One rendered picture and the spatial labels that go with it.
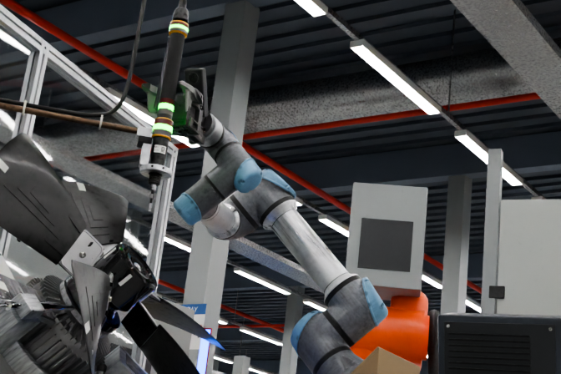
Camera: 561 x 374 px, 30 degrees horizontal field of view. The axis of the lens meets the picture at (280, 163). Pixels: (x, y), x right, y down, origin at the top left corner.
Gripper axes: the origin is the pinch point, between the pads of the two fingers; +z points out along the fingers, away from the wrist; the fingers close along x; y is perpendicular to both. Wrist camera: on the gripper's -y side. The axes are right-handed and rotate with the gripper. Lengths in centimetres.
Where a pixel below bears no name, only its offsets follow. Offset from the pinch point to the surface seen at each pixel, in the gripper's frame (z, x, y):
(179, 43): -1.8, -1.6, -10.3
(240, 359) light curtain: -533, 219, -31
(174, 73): -1.7, -1.6, -3.0
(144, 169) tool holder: 0.6, 0.9, 20.8
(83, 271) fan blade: 36, -12, 53
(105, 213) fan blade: -2.6, 10.7, 29.6
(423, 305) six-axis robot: -400, 45, -44
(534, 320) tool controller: -31, -78, 44
